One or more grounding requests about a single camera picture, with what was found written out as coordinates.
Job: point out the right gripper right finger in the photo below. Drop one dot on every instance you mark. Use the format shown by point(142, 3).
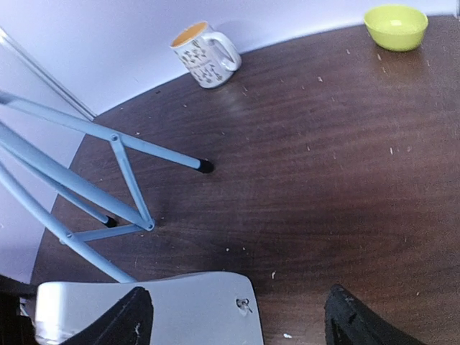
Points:
point(349, 321)

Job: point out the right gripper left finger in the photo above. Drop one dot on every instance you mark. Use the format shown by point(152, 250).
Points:
point(128, 321)

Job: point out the white metronome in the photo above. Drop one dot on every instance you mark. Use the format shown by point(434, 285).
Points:
point(196, 308)

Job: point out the light blue music stand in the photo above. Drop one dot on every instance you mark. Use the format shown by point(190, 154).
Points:
point(175, 194)

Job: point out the patterned mug with orange inside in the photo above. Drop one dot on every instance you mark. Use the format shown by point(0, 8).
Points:
point(209, 56)

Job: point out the small green bowl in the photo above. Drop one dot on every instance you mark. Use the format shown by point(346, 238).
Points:
point(396, 27)

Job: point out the left aluminium frame post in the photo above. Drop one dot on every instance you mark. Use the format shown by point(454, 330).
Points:
point(10, 44)

